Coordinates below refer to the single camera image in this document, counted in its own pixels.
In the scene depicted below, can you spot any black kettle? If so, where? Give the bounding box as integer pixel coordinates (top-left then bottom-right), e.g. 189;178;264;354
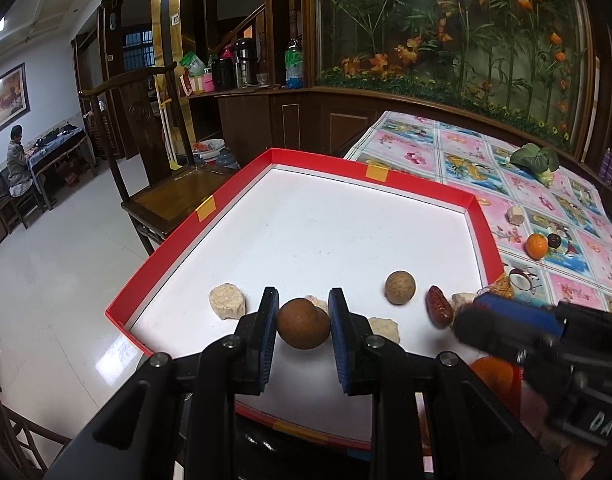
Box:
211;55;235;93

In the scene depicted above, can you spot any red shallow box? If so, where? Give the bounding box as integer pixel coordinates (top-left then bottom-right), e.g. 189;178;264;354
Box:
104;147;506;458

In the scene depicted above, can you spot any orange mandarin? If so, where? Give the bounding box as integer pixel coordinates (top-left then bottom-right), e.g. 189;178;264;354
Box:
470;356;522;413
525;233;550;261

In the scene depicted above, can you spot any steel thermos flask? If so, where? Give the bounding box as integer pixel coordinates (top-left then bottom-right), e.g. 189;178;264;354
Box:
234;37;257;89

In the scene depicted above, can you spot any plastic basin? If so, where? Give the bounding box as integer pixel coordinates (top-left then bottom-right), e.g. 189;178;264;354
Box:
192;138;227;161

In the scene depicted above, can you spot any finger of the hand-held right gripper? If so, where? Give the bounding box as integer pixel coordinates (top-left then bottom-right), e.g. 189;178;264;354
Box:
452;306;527;362
473;292;565;338

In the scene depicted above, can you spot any wooden chair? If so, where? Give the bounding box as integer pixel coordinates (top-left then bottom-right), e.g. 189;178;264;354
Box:
78;61;237;257

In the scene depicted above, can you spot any red date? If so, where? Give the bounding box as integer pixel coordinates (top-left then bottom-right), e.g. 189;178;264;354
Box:
425;285;455;329

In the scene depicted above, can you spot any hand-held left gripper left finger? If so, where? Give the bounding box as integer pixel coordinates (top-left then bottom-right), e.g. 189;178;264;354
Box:
46;286;281;480

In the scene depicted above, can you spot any green bok choy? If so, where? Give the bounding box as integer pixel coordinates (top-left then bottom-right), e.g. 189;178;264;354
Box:
509;142;560;188

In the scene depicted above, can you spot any wooden cabinet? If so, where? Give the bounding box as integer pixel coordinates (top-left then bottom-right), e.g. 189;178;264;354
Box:
176;85;387;171

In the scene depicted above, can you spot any dark covered table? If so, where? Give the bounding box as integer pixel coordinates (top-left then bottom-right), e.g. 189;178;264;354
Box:
28;126;101;207

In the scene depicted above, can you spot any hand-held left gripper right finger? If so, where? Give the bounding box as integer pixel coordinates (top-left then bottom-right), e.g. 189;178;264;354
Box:
329;287;561;480

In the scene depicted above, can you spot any glass screen with artificial flowers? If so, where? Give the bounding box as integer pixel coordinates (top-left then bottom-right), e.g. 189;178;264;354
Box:
310;0;602;157

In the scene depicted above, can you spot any green label plastic bottle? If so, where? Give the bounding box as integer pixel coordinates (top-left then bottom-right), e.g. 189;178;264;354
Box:
284;36;305;89

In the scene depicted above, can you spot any printed tablecloth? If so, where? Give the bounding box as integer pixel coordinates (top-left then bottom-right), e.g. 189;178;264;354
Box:
342;110;612;317

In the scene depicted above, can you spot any brown longan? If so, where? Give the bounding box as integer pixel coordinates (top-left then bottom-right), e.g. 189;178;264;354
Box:
277;297;333;350
385;270;417;306

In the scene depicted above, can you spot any framed wall painting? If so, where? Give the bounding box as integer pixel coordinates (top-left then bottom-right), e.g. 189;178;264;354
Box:
0;62;32;142

